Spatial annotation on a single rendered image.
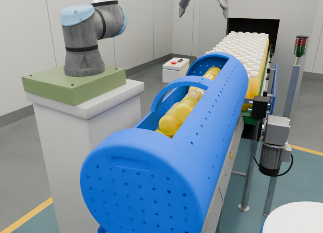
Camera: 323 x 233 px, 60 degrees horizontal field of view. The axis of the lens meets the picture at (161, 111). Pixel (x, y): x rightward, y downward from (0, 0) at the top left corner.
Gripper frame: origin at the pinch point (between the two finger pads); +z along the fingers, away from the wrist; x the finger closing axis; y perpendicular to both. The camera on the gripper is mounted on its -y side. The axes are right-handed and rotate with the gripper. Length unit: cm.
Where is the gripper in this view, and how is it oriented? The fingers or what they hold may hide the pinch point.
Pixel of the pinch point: (203, 18)
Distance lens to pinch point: 93.6
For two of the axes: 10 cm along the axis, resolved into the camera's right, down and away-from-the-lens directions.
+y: -3.9, 3.8, -8.4
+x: 9.2, 1.6, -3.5
